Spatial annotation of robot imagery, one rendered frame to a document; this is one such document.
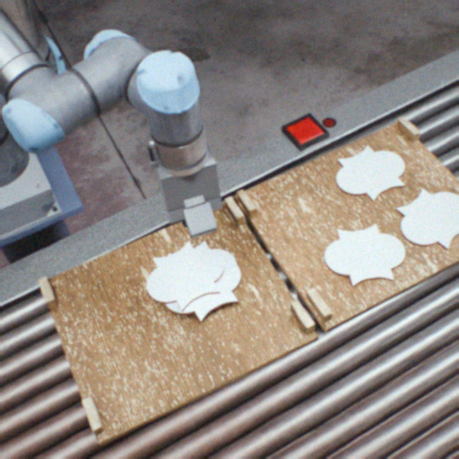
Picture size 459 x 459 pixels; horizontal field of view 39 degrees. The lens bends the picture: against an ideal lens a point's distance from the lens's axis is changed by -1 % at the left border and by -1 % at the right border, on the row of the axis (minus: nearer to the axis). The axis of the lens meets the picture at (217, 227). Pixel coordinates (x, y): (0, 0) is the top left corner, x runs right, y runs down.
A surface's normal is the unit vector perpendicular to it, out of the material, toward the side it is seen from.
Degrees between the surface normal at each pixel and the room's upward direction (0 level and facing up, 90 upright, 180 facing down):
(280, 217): 0
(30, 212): 90
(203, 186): 90
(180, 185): 90
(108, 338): 0
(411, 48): 0
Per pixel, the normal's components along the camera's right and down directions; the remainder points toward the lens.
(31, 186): -0.08, -0.61
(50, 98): 0.24, -0.28
